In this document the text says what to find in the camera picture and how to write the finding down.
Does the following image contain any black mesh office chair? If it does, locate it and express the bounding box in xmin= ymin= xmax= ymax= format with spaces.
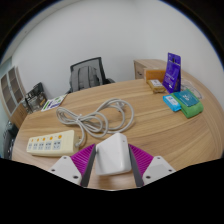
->
xmin=65 ymin=56 xmax=116 ymax=95

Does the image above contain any wooden glass-door cabinet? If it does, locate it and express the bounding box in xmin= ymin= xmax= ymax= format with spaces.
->
xmin=0 ymin=65 xmax=29 ymax=129

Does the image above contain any black leather armchair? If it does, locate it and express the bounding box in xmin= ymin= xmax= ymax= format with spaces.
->
xmin=2 ymin=119 xmax=19 ymax=159

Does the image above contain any cream power strip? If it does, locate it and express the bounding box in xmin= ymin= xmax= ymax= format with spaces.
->
xmin=26 ymin=129 xmax=81 ymax=158

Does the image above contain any low wooden side cabinet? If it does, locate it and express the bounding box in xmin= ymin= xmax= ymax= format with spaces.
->
xmin=133 ymin=59 xmax=168 ymax=80

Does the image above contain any green box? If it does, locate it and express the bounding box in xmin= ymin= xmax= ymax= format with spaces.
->
xmin=181 ymin=100 xmax=204 ymax=119

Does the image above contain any small blue box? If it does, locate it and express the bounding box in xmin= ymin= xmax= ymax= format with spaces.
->
xmin=162 ymin=94 xmax=182 ymax=112

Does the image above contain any small yellow labelled box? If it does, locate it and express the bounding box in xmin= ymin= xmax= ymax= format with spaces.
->
xmin=146 ymin=79 xmax=167 ymax=94

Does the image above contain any flat dark printed box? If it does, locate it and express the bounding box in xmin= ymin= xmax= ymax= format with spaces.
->
xmin=31 ymin=82 xmax=45 ymax=98

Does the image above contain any teal box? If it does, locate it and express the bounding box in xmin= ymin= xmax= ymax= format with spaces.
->
xmin=173 ymin=88 xmax=200 ymax=108

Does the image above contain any small brown cardboard box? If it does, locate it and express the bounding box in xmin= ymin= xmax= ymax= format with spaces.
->
xmin=24 ymin=93 xmax=34 ymax=113

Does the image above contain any large dark printed box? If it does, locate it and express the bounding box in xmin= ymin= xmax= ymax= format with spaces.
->
xmin=29 ymin=93 xmax=48 ymax=112

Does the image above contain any grey coiled power cable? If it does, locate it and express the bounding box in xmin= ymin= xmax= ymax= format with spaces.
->
xmin=55 ymin=97 xmax=135 ymax=148

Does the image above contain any white green purple leaflet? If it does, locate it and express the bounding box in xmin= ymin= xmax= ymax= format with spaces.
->
xmin=40 ymin=94 xmax=68 ymax=112

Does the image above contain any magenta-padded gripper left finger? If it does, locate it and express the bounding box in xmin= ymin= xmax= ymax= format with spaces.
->
xmin=48 ymin=143 xmax=98 ymax=188

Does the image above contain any purple standing package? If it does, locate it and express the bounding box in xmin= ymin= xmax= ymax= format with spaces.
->
xmin=162 ymin=52 xmax=182 ymax=94

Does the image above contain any orange box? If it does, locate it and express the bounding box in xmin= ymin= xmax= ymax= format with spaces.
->
xmin=143 ymin=68 xmax=167 ymax=84

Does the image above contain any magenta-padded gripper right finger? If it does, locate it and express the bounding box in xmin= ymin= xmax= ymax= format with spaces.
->
xmin=128 ymin=143 xmax=177 ymax=188

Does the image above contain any white charger block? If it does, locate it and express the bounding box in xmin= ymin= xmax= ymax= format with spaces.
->
xmin=94 ymin=132 xmax=133 ymax=177

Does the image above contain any grey backpack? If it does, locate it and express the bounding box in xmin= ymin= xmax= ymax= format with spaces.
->
xmin=69 ymin=65 xmax=102 ymax=93

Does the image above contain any clear plastic container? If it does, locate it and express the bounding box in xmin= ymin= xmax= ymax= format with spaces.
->
xmin=181 ymin=79 xmax=203 ymax=100

